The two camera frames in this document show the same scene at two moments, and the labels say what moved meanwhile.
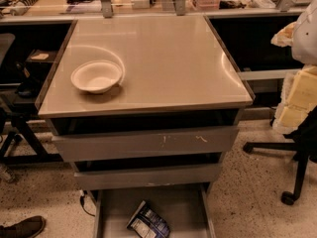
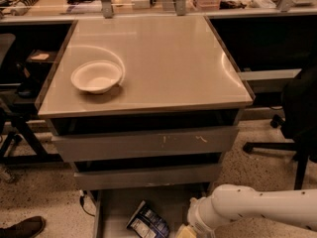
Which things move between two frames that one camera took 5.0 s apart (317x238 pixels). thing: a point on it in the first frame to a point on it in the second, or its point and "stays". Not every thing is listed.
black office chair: (304, 143) stays
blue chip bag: (148, 222) stays
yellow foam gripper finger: (299, 97) to (201, 217)
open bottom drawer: (188, 212) stays
